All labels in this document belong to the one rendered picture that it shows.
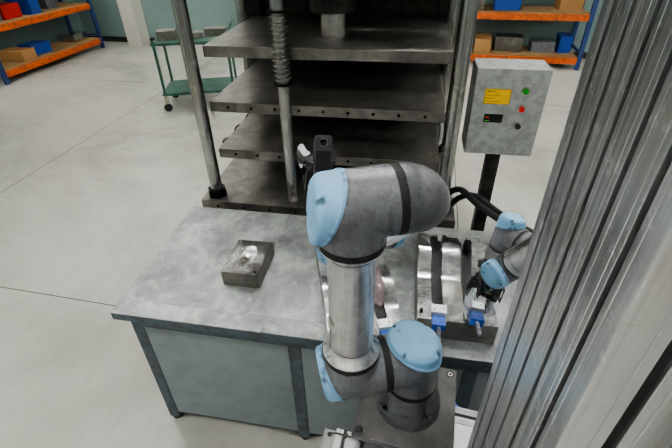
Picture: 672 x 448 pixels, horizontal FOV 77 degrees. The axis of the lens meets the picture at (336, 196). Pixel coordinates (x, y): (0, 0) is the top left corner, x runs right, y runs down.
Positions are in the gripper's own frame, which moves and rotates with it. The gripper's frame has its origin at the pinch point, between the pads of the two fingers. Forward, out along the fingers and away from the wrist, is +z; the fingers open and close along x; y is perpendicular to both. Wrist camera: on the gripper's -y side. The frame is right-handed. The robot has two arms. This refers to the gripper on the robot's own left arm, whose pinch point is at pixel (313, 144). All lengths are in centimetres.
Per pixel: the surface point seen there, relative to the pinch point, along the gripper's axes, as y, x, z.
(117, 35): 170, -271, 846
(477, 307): 44, 54, -25
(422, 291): 52, 43, -10
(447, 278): 50, 54, -5
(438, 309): 49, 43, -21
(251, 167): 70, -15, 113
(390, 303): 56, 31, -11
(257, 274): 61, -15, 12
